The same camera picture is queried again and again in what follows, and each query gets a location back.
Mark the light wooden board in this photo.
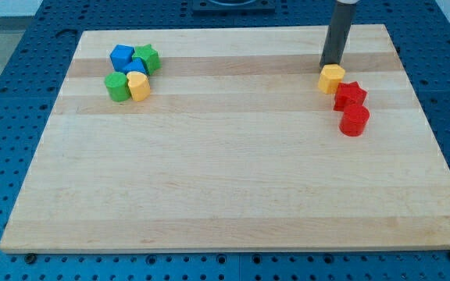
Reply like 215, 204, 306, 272
0, 24, 450, 254

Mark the green star block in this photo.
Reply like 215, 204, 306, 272
132, 44, 161, 75

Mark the blue cube block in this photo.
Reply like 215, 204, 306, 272
109, 44, 134, 72

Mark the red cylinder block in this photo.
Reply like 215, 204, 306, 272
339, 104, 370, 137

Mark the blue triangle block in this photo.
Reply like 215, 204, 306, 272
122, 58, 148, 75

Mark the yellow heart block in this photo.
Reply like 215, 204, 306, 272
127, 71, 151, 101

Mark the red star block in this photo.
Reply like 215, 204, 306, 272
334, 81, 367, 112

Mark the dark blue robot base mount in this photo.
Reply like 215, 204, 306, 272
191, 0, 277, 16

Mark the green cylinder block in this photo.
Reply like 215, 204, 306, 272
104, 72, 131, 102

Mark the yellow hexagon block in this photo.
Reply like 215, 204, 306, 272
317, 64, 346, 94

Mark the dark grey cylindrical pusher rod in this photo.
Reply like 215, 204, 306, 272
320, 0, 359, 69

